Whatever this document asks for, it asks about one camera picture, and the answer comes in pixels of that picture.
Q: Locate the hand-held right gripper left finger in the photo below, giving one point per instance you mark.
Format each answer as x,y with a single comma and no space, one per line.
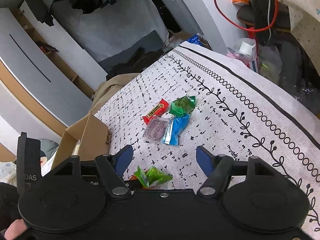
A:
123,158

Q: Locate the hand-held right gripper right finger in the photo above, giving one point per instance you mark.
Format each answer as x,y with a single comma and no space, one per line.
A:
203,160

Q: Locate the light green snack packet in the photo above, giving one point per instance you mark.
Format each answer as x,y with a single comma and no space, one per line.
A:
153,176

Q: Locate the blue snack packet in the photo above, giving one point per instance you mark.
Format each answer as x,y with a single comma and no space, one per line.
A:
176,128

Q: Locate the brown cardboard box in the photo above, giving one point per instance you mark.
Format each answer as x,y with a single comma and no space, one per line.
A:
87,137

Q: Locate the clear purple snack packet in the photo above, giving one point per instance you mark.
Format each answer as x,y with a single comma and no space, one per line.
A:
156,130

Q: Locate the red snack packet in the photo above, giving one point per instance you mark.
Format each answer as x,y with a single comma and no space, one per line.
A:
156,111

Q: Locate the dark green snack packet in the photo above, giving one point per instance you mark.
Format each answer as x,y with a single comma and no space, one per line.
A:
182,105

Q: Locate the person's left hand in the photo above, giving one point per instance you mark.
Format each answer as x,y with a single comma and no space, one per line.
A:
15,230

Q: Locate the dog face plush pillow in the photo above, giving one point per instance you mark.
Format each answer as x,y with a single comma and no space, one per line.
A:
48,150

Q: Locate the black and white printed blanket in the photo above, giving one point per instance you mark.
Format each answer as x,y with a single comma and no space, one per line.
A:
250,120

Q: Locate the beige blanket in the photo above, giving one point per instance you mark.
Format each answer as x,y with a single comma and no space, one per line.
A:
110,90

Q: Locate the dark clothes pile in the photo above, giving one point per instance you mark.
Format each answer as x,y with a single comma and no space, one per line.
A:
135,62

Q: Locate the grey wardrobe door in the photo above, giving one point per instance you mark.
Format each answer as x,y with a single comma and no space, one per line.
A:
37,62

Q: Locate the blue patterned bag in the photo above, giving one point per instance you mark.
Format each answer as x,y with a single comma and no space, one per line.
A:
194,40

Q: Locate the floral tablecloth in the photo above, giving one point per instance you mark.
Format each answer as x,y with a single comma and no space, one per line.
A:
297,7

